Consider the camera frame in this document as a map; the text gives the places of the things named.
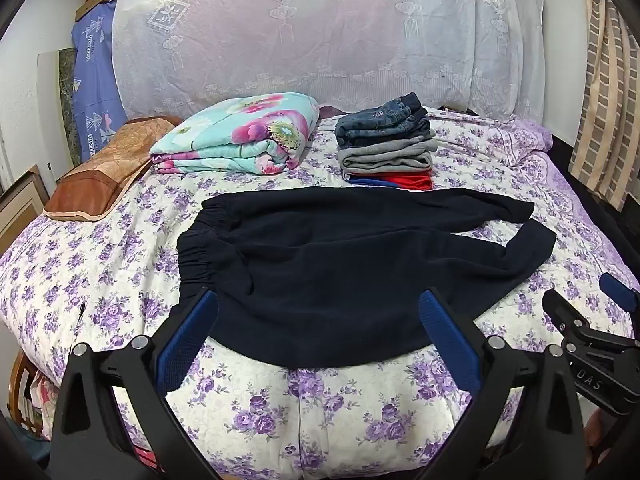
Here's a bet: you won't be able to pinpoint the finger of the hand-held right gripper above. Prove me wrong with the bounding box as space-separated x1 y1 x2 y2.
542 287 601 348
599 272 640 313

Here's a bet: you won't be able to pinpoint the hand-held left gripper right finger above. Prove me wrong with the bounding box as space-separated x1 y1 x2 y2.
417 287 586 480

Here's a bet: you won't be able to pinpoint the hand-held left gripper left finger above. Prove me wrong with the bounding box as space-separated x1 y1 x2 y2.
50 287 221 480

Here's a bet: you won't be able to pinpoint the dark navy pants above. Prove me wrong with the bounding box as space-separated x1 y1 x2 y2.
176 186 558 369

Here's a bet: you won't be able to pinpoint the purple floral bed sheet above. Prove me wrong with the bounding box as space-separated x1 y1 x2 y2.
0 105 640 480

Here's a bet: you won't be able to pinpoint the folded red and blue garment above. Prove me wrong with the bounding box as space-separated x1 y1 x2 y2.
342 169 434 192

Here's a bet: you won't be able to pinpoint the wooden chair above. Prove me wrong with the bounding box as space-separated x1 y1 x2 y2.
7 350 51 441

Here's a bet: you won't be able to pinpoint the brown pillow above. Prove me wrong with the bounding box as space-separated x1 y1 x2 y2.
44 116 185 222

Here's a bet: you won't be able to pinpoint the beige checked curtain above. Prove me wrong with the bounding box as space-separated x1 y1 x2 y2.
570 0 640 211

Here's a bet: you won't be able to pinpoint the folded floral quilt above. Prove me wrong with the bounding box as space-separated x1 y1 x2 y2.
150 92 321 176

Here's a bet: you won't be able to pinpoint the folded blue jeans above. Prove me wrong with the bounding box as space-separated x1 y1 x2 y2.
334 92 437 150

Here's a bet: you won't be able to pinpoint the marble patterned board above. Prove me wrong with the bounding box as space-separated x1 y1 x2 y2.
37 47 83 181

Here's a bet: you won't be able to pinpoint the blue printed cloth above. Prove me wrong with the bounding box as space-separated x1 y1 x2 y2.
71 0 130 167

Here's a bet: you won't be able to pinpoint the white lace mosquito net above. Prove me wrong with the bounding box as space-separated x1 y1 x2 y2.
111 0 543 123

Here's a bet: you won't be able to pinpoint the wooden picture frame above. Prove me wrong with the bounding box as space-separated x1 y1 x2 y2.
0 164 51 256

